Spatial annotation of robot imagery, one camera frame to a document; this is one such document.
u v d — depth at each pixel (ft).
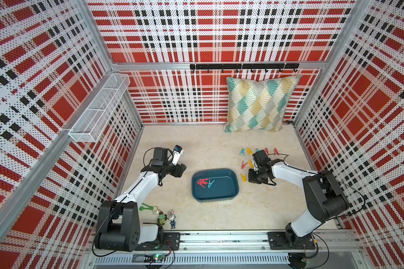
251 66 2.96
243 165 3.23
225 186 2.99
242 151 3.45
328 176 1.59
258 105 3.06
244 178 3.05
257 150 2.55
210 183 2.98
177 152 2.57
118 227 1.35
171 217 2.57
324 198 1.51
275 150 3.47
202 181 2.99
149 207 2.76
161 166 2.23
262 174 2.27
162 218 2.57
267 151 3.46
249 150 3.44
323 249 2.37
